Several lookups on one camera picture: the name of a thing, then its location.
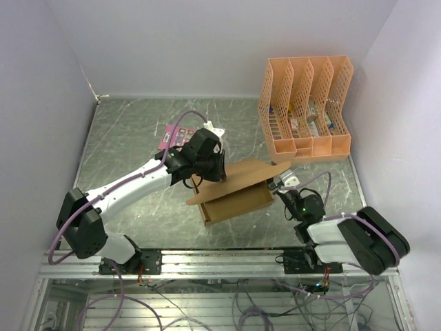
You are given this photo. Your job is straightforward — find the brown cardboard box sheet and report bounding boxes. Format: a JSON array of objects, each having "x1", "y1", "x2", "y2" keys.
[{"x1": 186, "y1": 159, "x2": 291, "y2": 226}]

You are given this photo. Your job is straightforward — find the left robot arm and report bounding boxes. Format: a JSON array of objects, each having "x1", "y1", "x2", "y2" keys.
[{"x1": 56, "y1": 125, "x2": 226, "y2": 274}]

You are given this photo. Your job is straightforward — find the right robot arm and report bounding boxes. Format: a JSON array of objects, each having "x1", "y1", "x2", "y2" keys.
[{"x1": 269, "y1": 183, "x2": 411, "y2": 275}]

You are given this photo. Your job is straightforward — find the pink book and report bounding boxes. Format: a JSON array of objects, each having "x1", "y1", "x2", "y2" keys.
[{"x1": 158, "y1": 125, "x2": 195, "y2": 150}]

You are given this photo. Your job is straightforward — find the orange plastic file rack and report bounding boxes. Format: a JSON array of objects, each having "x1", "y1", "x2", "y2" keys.
[{"x1": 258, "y1": 56, "x2": 353, "y2": 163}]

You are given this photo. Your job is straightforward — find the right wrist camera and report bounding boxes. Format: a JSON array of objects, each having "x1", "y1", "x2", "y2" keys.
[{"x1": 278, "y1": 169, "x2": 300, "y2": 188}]

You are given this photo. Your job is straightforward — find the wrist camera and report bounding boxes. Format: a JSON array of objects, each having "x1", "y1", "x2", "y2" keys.
[
  {"x1": 203, "y1": 121, "x2": 225, "y2": 149},
  {"x1": 278, "y1": 169, "x2": 300, "y2": 188}
]

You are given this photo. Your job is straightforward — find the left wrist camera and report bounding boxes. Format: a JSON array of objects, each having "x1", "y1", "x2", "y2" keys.
[{"x1": 203, "y1": 121, "x2": 225, "y2": 149}]

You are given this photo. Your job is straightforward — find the aluminium frame rail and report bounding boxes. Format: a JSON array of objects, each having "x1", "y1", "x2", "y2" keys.
[{"x1": 20, "y1": 246, "x2": 418, "y2": 331}]

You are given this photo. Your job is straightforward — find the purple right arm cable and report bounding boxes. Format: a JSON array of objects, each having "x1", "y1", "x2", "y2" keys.
[{"x1": 271, "y1": 171, "x2": 402, "y2": 301}]

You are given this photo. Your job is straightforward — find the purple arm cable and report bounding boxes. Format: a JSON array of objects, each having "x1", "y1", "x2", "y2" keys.
[
  {"x1": 271, "y1": 171, "x2": 402, "y2": 301},
  {"x1": 47, "y1": 110, "x2": 211, "y2": 331}
]

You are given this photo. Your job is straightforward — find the loose cables under frame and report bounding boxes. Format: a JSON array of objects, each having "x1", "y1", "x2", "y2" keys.
[{"x1": 137, "y1": 275, "x2": 380, "y2": 331}]

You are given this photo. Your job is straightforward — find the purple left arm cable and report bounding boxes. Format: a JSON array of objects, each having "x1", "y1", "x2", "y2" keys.
[{"x1": 47, "y1": 110, "x2": 211, "y2": 331}]

